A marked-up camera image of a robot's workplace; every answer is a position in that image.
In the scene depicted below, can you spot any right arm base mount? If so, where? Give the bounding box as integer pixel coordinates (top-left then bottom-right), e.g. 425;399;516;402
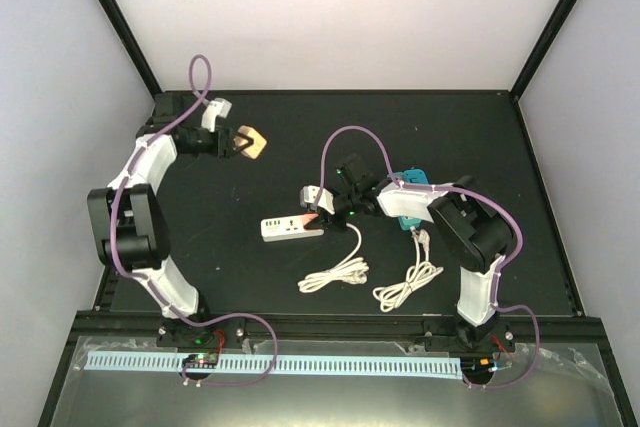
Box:
422;314;514;355

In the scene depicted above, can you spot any large orange cube adapter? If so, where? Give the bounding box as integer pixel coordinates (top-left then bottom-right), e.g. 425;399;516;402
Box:
234;125;267;160

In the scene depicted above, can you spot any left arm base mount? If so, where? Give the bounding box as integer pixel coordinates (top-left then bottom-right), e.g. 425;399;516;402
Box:
156;313;248;351

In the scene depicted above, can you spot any white power strip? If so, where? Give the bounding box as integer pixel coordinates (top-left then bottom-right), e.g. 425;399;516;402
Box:
260;214;324;242

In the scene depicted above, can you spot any teal strip white cable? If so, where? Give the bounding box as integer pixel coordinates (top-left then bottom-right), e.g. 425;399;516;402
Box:
372;227;445;313

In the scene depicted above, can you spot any blue cube adapter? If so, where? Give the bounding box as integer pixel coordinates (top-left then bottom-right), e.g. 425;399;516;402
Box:
400;168;429;185

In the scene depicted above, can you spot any teal power strip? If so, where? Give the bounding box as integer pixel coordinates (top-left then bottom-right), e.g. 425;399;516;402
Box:
398;216;422;231

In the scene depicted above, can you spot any white power strip cable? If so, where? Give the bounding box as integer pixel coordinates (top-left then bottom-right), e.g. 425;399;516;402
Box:
298;222;371;294

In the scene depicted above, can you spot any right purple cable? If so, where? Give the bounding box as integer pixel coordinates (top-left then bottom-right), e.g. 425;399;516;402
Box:
321;125;541;391

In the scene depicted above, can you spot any light blue slotted cable duct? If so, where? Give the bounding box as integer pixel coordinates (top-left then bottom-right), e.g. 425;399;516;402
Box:
84;351;463;380

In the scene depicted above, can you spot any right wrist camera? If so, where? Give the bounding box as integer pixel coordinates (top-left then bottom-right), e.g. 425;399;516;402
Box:
300;185;335;214

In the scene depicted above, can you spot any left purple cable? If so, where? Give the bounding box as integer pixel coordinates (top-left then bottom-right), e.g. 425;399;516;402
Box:
109;53;279;389

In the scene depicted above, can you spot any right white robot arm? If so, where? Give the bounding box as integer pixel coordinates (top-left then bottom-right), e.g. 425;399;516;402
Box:
300;155;523;350

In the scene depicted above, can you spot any purple cable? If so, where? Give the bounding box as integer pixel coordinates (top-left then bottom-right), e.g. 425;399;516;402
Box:
321;125;541;391
109;53;279;389

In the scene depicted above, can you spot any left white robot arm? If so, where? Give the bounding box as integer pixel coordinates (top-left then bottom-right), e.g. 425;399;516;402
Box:
87;93;257;346

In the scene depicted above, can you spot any small pink cube adapter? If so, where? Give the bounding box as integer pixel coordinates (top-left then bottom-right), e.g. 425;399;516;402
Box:
300;213;318;229

